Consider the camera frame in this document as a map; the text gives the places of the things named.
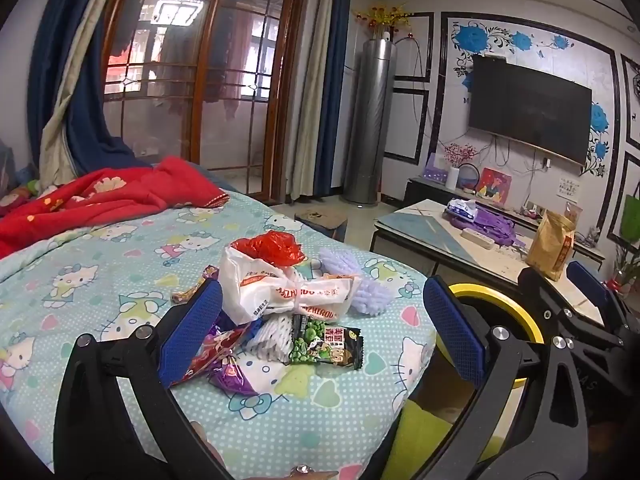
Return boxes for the green tote bag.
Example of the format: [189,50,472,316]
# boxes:
[620,195,640,253]

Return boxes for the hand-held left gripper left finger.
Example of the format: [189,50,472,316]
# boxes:
[53,277,236,480]

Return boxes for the wooden framed glass door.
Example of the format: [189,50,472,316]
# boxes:
[102,0,311,201]

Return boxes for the white power strip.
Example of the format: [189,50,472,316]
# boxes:
[461,228,496,250]

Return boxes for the beige curtain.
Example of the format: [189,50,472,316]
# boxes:
[39,0,133,186]
[285,0,341,201]

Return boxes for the black television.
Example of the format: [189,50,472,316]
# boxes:
[467,54,593,166]

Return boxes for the brown paper bag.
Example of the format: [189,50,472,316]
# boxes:
[525,209,577,282]

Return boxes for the round table mirror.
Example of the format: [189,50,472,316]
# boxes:
[459,162,482,195]

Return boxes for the coffee table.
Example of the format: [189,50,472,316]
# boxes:
[370,199,606,331]

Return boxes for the green snack packet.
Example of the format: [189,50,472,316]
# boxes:
[289,316,365,371]

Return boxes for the yellow artificial flowers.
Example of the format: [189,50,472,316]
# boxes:
[354,4,413,31]

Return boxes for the blue and white packet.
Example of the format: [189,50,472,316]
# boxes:
[446,198,478,221]

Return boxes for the white foam fruit net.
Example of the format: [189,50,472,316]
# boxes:
[244,314,302,364]

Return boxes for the purple snack packet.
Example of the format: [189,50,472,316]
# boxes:
[182,317,262,397]

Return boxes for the blue curtain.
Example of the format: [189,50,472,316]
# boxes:
[27,0,151,173]
[312,0,353,198]

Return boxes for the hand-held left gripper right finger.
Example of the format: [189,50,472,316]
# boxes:
[362,275,592,480]

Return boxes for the white vase with pink flowers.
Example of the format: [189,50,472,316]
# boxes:
[442,142,480,191]

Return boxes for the purple foam fruit net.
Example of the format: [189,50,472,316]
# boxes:
[319,246,396,317]

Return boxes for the purple cloth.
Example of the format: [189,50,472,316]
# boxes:
[442,205,526,247]

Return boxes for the red plastic bag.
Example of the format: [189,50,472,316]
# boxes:
[231,232,307,266]

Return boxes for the cartoon cat printed blanket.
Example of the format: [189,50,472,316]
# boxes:
[0,187,438,480]

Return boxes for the purple box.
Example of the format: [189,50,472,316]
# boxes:
[424,155,448,181]

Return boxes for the person's yellow-green clothing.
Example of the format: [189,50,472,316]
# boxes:
[390,400,506,480]

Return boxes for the colourful picture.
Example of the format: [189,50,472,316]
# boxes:
[475,167,513,206]

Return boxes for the yellow trash bin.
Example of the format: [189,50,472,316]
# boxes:
[434,282,546,411]

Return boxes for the red blanket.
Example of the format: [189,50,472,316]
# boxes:
[0,156,232,260]

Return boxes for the silver tower air conditioner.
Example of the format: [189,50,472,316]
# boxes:
[341,37,397,207]

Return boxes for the black television cabinet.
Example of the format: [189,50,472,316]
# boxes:
[404,176,606,266]

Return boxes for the white plastic bag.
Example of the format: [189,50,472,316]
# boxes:
[220,245,362,325]

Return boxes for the potted plant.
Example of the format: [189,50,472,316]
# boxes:
[612,245,640,286]

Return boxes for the blue square stool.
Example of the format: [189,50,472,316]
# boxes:
[294,208,349,242]

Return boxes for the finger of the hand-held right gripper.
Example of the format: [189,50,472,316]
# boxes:
[517,266,626,356]
[566,260,635,333]

